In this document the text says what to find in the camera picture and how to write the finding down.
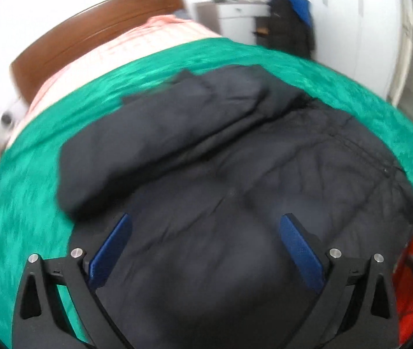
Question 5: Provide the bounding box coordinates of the black puffer jacket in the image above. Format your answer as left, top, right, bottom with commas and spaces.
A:
57, 65, 413, 348

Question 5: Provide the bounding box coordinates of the green satin bedspread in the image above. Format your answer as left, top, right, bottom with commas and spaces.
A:
0, 38, 413, 345

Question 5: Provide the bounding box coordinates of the brown wooden headboard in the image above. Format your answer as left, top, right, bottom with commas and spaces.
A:
11, 0, 185, 105

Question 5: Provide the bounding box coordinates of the white wardrobe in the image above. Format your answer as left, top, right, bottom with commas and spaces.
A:
309, 0, 413, 106

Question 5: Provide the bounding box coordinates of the hanging black and blue coat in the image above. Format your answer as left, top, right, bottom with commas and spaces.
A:
254, 0, 315, 59

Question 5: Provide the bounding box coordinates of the white bedside cabinet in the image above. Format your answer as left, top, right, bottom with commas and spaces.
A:
195, 1, 269, 45

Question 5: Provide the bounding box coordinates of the pink striped bed sheet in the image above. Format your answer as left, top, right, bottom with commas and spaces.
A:
5, 15, 220, 148

